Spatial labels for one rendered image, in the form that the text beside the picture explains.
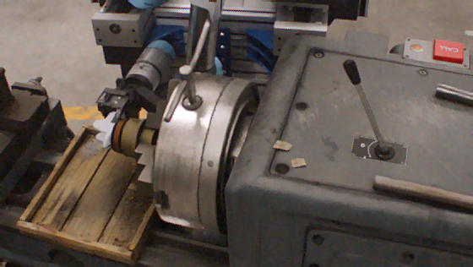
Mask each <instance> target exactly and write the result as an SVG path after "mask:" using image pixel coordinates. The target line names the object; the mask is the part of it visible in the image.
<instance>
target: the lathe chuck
mask: <svg viewBox="0 0 473 267"><path fill-rule="evenodd" d="M193 77H194V85H195V90H196V95H195V96H197V97H199V98H200V100H201V104H200V105H199V106H198V107H196V108H194V109H188V108H186V107H185V106H184V101H185V100H186V99H187V97H186V96H185V95H184V93H183V95H182V99H181V100H180V102H179V103H178V105H177V109H176V110H175V112H174V114H173V116H172V119H171V121H170V122H169V123H166V122H165V121H164V118H165V116H166V114H167V110H168V107H169V105H170V104H171V102H172V100H173V98H174V95H175V94H176V92H177V89H178V87H179V85H180V83H181V80H180V82H179V83H178V84H177V87H176V88H175V89H174V91H173V92H172V94H171V98H170V100H169V103H168V105H167V107H166V111H165V114H164V117H163V119H162V122H161V126H160V130H159V134H158V138H157V142H156V147H155V156H154V164H153V177H152V183H153V187H154V191H155V192H157V193H158V192H159V191H160V190H162V191H166V194H169V204H170V206H168V208H166V207H162V204H155V205H156V209H157V211H158V213H159V214H160V218H161V219H162V220H163V221H167V222H170V223H174V224H178V225H181V226H188V227H192V228H196V229H199V230H203V231H205V229H204V228H203V226H202V224H201V222H200V219H199V213H198V183H199V174H200V167H201V161H202V157H203V153H204V145H205V140H206V137H207V133H208V130H209V125H210V123H211V119H212V117H213V114H214V111H215V108H216V105H217V103H218V100H219V98H220V95H221V93H222V91H223V89H224V88H225V87H226V85H227V84H228V83H229V82H230V81H231V80H232V79H234V78H233V77H228V76H223V75H213V74H202V73H197V72H196V73H195V74H193Z"/></svg>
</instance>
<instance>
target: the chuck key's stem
mask: <svg viewBox="0 0 473 267"><path fill-rule="evenodd" d="M179 74H180V77H181V80H184V79H186V80H188V81H189V82H188V86H187V88H186V89H185V91H184V95H185V96H186V97H187V98H188V101H189V103H188V104H189V105H193V106H194V105H195V103H196V101H197V100H195V95H196V90H195V85H194V77H193V70H192V68H191V67H190V66H188V65H184V66H182V67H180V68H179Z"/></svg>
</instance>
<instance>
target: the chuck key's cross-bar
mask: <svg viewBox="0 0 473 267"><path fill-rule="evenodd" d="M210 25H211V19H210V16H209V11H208V13H207V17H206V21H205V24H204V28H203V31H202V33H201V36H200V38H199V41H198V45H197V47H196V50H195V53H194V55H193V60H192V61H191V62H190V64H189V66H190V67H191V68H192V70H193V72H194V70H195V68H196V67H197V63H198V60H199V57H200V54H201V51H202V49H203V46H204V43H205V39H206V36H207V34H208V31H209V27H210ZM188 82H189V81H188V80H186V79H184V80H182V81H181V83H180V85H179V87H178V89H177V92H176V94H175V95H174V98H173V100H172V102H171V104H170V105H169V107H168V110H167V114H166V116H165V118H164V121H165V122H166V123H169V122H170V121H171V119H172V116H173V114H174V112H175V110H176V109H177V105H178V103H179V102H180V100H181V99H182V95H183V93H184V91H185V89H186V88H187V86H188Z"/></svg>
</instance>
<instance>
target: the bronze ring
mask: <svg viewBox="0 0 473 267"><path fill-rule="evenodd" d="M146 119H147V118H144V119H137V118H131V119H126V118H119V119H118V120H117V121H116V122H115V124H114V126H113V128H112V131H111V149H112V150H113V151H115V152H117V153H121V154H124V155H125V156H127V157H132V158H135V154H134V151H135V150H136V149H137V147H138V146H139V144H140V143H145V144H152V145H155V146H156V142H157V138H158V134H159V129H154V128H146Z"/></svg>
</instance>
